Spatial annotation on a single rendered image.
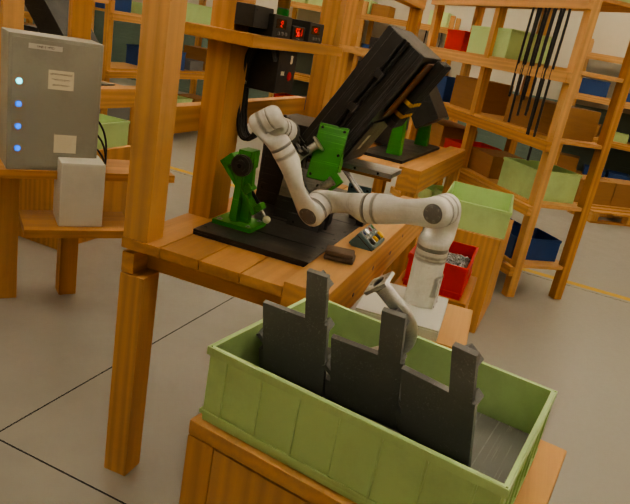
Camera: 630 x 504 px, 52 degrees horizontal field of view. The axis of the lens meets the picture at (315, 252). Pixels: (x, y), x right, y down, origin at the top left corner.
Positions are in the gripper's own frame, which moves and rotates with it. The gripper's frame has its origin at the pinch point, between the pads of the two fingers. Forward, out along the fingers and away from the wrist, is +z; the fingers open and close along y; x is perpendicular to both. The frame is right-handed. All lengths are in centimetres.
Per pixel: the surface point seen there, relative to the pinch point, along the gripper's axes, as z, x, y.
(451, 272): 16, -21, -64
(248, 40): -23.4, -5.0, 28.4
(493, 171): 327, -57, 0
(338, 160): 18.6, -4.6, -8.6
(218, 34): -23.6, 2.7, 35.9
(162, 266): -26, 55, -20
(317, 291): -90, -8, -58
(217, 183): 0.8, 35.1, 2.9
